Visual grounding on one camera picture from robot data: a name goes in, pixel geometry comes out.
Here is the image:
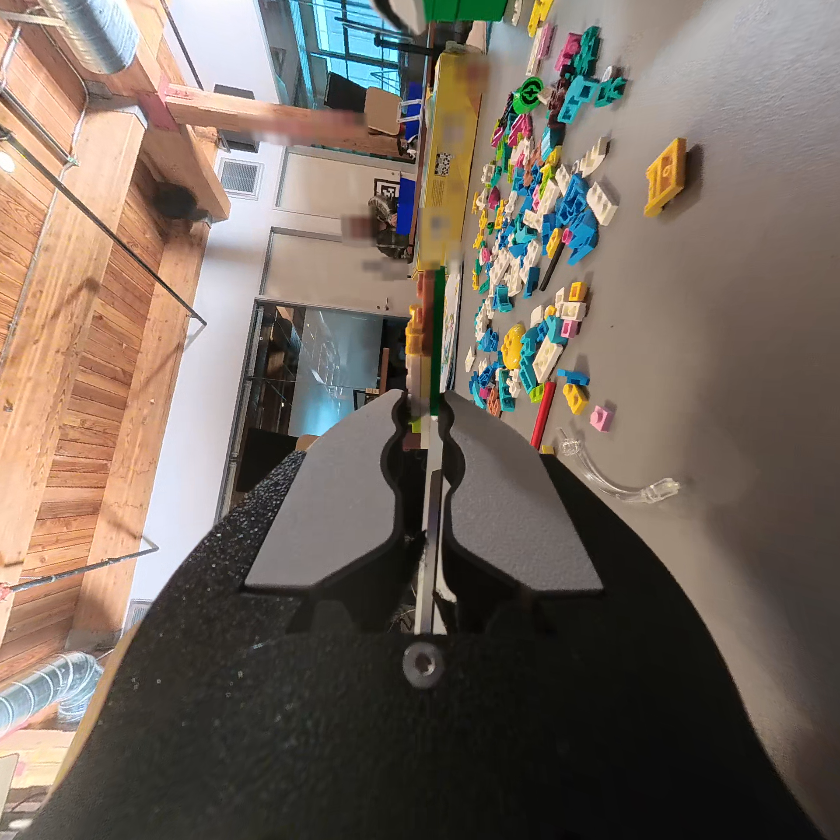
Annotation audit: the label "clear curved plastic tube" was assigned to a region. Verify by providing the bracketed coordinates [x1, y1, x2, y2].
[556, 427, 681, 506]

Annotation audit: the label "stacked coloured bricks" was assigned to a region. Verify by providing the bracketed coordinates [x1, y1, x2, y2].
[405, 304, 431, 454]

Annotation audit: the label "green plastic bin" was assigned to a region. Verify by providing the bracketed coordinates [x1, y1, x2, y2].
[423, 0, 511, 25]

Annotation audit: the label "pile of mixed toy bricks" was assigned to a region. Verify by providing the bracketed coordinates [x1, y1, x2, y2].
[462, 0, 627, 421]

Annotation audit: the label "wooden chair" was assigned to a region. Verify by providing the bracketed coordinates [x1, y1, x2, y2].
[364, 87, 403, 137]

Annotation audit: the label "grey desk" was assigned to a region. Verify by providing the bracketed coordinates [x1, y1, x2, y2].
[423, 0, 840, 840]

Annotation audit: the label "yellow square plate brick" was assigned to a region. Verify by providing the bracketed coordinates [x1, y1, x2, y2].
[643, 138, 689, 217]

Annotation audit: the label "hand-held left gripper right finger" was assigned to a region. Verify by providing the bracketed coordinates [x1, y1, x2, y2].
[437, 391, 605, 634]

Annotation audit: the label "red toy rod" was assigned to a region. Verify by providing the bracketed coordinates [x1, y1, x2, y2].
[530, 381, 558, 448]

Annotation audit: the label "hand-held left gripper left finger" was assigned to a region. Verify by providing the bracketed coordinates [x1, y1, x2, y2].
[244, 390, 424, 632]

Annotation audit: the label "yellow cardboard box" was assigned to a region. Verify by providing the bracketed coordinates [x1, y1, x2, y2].
[415, 42, 490, 277]

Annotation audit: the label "black dome fixture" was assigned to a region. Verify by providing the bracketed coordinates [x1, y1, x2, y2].
[153, 182, 199, 222]

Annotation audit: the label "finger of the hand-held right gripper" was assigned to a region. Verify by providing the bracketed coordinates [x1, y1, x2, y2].
[371, 0, 429, 35]

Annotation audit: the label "silver ventilation duct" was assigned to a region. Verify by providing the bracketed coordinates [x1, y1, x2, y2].
[38, 0, 140, 75]
[0, 651, 104, 737]

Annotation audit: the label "printed instruction booklet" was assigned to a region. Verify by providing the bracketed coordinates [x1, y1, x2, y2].
[441, 266, 463, 395]

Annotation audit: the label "green toy baseplate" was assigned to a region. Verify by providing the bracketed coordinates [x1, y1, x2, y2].
[429, 269, 448, 421]

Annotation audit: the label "black metal rail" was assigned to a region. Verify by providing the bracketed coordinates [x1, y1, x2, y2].
[0, 125, 208, 327]

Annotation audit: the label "white wall vent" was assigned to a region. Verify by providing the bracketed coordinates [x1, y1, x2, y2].
[215, 156, 265, 199]

